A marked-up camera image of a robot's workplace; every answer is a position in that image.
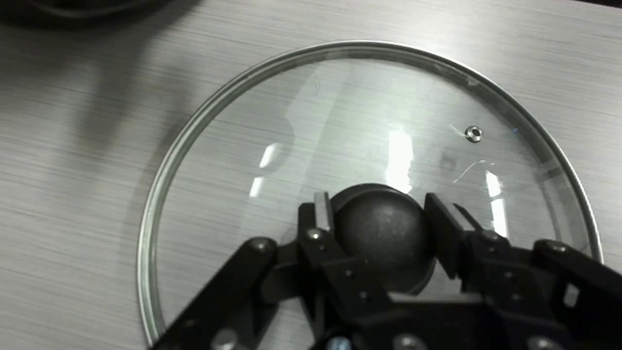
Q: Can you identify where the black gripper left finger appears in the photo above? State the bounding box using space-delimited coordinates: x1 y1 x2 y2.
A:
151 191 390 350

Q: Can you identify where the glass lid with black knob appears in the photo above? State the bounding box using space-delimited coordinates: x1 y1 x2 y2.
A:
133 41 604 348

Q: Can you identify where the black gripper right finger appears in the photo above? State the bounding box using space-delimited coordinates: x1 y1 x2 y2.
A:
423 191 622 350

